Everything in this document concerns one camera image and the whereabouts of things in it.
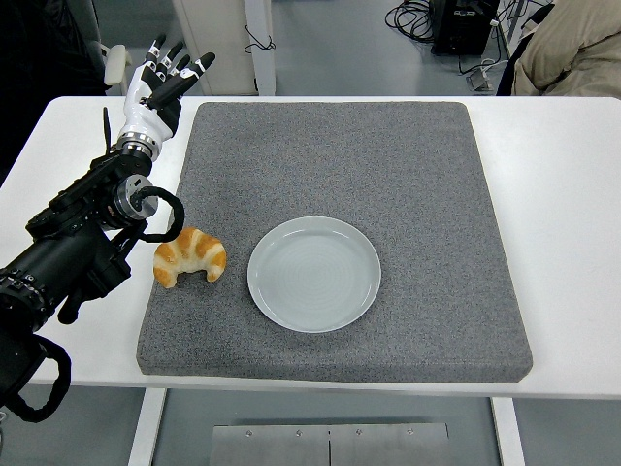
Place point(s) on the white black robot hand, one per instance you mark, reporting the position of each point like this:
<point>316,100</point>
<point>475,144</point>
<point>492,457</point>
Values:
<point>145,116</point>

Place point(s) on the golden brown croissant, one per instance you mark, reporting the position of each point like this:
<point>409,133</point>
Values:
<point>194,247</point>

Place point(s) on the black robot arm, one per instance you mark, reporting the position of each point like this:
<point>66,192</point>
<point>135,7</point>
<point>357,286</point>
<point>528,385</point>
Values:
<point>58,252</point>

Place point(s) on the pale grey round plate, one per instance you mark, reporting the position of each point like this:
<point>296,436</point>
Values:
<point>315,276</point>

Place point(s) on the grey metal plate with screws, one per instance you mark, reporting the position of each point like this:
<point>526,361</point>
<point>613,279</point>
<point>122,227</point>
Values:
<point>330,444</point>

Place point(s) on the grey chair with white armrest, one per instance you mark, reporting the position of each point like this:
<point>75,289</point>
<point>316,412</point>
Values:
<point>116,63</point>

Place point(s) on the black garment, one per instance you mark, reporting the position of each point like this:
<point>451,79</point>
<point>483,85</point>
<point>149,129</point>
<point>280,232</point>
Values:
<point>39,39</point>

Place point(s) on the grey square foam mat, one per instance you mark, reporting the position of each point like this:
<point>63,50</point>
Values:
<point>388,170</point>

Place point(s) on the white table leg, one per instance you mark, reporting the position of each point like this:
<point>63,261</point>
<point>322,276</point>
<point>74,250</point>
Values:
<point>145,427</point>
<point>509,432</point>

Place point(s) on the black computer case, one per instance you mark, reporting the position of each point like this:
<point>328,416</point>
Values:
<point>461,29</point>

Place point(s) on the person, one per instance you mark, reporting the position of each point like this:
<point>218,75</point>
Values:
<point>572,48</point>

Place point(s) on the white cabinet with post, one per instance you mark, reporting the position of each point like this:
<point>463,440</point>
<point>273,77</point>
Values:
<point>218,43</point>

